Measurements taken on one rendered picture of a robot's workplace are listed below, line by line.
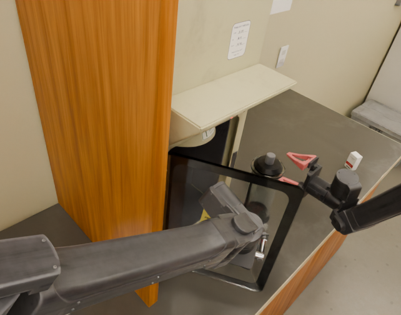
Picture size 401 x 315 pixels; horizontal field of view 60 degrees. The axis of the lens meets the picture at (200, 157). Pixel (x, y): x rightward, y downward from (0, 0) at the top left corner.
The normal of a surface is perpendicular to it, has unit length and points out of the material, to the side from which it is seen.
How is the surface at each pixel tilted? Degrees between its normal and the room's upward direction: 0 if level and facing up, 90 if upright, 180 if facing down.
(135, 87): 90
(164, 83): 90
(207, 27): 90
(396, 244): 0
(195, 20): 90
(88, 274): 35
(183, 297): 0
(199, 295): 0
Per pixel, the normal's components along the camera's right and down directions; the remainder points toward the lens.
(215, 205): -0.58, -0.03
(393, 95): -0.70, 0.39
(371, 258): 0.11, -0.77
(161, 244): 0.55, -0.75
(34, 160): 0.70, 0.51
